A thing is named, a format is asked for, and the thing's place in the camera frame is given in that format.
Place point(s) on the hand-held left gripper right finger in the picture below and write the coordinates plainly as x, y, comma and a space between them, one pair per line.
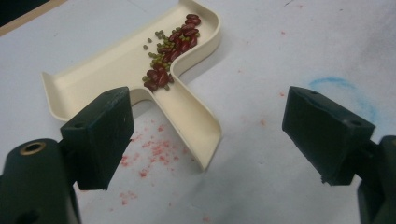
327, 137

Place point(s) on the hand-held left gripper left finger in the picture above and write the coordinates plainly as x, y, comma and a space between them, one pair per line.
99, 140

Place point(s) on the cream plastic dustpan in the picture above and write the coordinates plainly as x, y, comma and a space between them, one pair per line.
118, 68

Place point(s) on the pile of red and green beans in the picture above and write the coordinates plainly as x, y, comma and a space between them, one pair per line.
174, 46

